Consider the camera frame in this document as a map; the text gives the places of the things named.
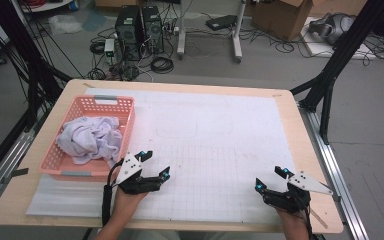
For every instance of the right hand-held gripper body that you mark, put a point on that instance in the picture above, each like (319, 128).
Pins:
(293, 200)

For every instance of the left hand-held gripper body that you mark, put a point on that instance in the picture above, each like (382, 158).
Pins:
(130, 170)

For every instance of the lilac printed cloth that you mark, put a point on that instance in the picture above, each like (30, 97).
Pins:
(86, 140)

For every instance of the pink plastic basket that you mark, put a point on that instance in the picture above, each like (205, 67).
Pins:
(50, 156)

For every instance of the person's right hand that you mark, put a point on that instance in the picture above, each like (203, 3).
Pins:
(293, 220)

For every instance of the person's left hand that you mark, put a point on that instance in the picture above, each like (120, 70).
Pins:
(126, 203)

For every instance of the pale thin strip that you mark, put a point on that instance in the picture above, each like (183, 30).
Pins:
(320, 220)

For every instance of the white grid mat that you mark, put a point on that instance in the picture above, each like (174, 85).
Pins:
(213, 100)

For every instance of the small white device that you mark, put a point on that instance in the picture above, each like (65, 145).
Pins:
(109, 46)

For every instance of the black computer tower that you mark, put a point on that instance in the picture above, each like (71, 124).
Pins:
(153, 30)
(128, 33)

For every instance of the white board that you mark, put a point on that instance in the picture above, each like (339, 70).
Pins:
(316, 48)

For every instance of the grey headset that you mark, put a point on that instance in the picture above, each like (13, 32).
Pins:
(330, 28)

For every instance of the brown cardboard box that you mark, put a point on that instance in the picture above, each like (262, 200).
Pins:
(280, 20)

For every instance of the clear plastic bag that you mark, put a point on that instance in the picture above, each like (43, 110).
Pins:
(65, 25)

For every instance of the black flat device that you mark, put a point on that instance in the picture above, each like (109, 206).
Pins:
(221, 22)

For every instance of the white round table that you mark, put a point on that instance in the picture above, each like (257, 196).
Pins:
(46, 6)

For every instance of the grey metal bracket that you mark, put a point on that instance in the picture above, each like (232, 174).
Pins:
(16, 172)
(337, 197)

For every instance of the aluminium rail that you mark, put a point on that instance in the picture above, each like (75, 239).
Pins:
(10, 158)
(330, 163)

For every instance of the black frame post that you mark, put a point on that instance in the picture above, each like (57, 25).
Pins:
(20, 36)
(345, 50)

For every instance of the white stand frame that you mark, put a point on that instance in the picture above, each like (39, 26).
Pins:
(236, 40)

